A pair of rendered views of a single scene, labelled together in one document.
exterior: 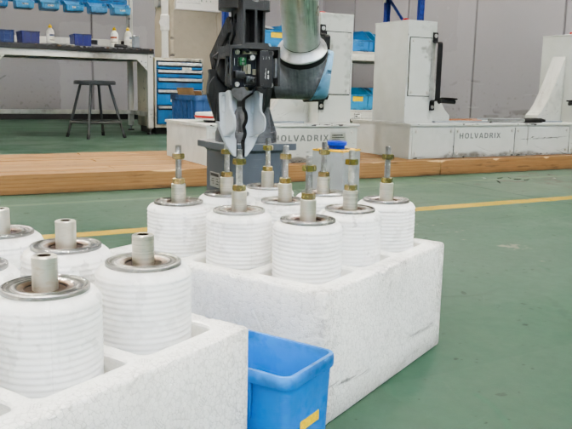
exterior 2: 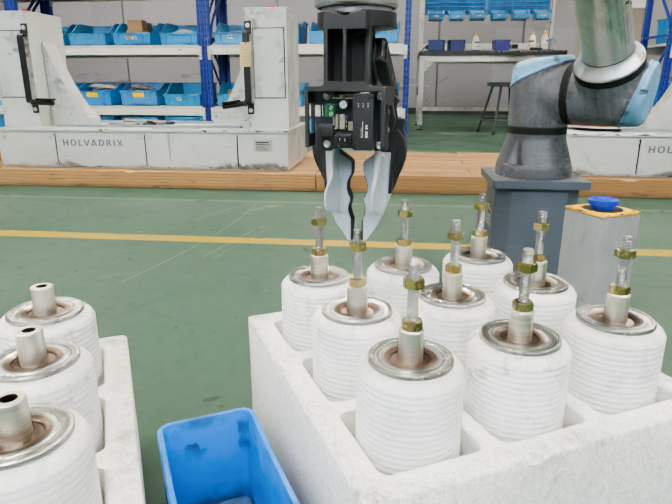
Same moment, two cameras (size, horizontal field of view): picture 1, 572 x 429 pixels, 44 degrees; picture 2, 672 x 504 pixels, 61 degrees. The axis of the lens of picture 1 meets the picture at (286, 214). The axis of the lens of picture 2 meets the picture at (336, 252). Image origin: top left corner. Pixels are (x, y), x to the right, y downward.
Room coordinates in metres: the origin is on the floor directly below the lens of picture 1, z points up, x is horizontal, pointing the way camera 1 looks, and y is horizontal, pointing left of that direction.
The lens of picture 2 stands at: (0.54, -0.23, 0.49)
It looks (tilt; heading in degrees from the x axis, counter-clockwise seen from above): 17 degrees down; 35
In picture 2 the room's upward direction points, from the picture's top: straight up
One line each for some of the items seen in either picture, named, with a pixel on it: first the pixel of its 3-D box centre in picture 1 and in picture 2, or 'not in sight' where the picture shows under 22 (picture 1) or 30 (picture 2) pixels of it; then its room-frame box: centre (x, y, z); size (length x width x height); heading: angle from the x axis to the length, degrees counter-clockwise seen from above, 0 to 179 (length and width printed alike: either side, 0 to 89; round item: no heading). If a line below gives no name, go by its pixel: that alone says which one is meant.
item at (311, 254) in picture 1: (306, 285); (406, 447); (0.95, -0.03, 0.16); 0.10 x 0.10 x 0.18
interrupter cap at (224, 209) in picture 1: (238, 210); (357, 310); (1.02, 0.07, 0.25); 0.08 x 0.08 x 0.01
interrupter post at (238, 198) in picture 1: (238, 202); (357, 299); (1.02, 0.07, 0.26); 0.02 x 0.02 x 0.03
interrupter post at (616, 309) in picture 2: (386, 192); (616, 307); (1.15, -0.16, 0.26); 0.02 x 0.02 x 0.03
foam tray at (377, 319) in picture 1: (283, 299); (444, 419); (1.12, 0.00, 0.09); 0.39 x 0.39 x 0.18; 56
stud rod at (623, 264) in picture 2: (387, 168); (622, 272); (1.15, -0.16, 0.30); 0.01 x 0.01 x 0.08
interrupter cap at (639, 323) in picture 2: (386, 200); (614, 319); (1.15, -0.16, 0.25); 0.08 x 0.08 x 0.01
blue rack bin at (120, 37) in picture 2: not in sight; (141, 35); (4.21, 4.53, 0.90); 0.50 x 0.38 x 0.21; 29
